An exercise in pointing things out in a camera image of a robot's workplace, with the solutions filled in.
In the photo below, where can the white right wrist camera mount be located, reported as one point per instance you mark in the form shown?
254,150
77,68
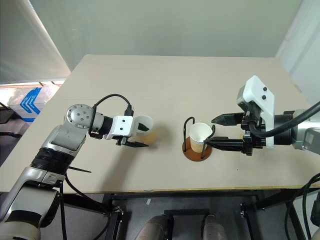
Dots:
260,100

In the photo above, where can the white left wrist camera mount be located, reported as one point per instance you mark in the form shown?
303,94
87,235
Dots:
122,126

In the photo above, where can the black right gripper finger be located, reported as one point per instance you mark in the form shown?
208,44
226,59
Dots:
225,143
227,119

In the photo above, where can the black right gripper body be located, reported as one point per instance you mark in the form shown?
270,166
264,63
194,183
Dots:
252,132

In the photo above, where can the black metal table frame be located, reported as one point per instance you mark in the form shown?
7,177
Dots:
180,205

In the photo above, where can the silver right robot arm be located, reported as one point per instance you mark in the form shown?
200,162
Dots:
297,135

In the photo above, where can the white paper cup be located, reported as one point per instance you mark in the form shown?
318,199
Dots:
146,125
198,136

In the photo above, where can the blue and white box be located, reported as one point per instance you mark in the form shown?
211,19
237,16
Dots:
27,100

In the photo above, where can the dark rounded shape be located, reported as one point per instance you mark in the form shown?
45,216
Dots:
155,228

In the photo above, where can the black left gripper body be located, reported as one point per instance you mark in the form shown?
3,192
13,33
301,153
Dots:
121,141

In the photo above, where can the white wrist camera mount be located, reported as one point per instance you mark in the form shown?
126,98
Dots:
260,100
122,126

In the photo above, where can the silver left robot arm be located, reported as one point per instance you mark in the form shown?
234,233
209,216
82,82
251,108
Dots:
62,140

